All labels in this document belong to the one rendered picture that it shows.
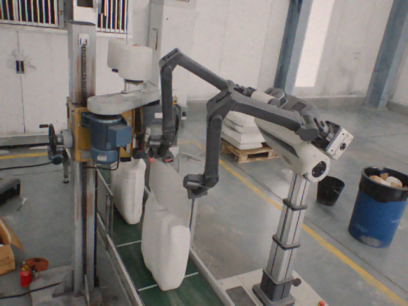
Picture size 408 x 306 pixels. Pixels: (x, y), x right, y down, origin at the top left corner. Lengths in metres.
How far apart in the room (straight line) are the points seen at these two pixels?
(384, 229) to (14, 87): 4.20
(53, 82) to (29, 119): 0.54
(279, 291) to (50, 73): 3.57
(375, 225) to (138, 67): 2.69
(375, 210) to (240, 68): 4.54
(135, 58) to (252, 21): 5.69
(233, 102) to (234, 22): 5.91
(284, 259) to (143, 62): 1.35
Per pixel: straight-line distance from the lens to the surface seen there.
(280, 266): 2.26
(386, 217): 3.69
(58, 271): 2.93
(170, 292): 2.21
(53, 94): 4.80
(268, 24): 7.62
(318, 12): 8.46
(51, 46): 4.69
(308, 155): 1.72
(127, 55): 1.82
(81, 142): 2.07
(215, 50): 6.97
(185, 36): 5.96
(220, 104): 1.27
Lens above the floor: 1.91
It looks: 21 degrees down
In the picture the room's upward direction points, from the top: 7 degrees clockwise
